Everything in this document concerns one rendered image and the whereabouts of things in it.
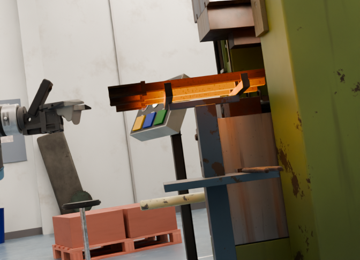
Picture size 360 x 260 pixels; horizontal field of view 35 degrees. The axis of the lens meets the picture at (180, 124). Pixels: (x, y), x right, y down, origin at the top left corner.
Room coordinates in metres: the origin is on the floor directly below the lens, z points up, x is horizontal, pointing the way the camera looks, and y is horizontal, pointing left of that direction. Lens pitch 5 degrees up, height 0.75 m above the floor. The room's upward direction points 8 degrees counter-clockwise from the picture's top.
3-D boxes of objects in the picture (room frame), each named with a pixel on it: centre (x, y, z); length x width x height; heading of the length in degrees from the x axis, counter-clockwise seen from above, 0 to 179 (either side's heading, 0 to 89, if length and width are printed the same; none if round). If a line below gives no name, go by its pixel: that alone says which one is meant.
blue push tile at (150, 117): (2.70, 0.14, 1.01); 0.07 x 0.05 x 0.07; 35
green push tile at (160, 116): (2.62, 0.08, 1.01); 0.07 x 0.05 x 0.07; 35
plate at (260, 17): (1.95, -0.33, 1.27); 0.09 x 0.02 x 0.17; 10
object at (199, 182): (1.67, -0.08, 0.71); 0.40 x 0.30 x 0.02; 3
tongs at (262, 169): (1.55, -0.18, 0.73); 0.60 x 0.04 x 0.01; 1
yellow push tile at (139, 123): (2.79, 0.20, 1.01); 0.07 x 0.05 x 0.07; 35
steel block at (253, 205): (2.22, -0.37, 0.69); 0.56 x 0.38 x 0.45; 100
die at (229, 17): (2.28, -0.35, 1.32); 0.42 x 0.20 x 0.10; 100
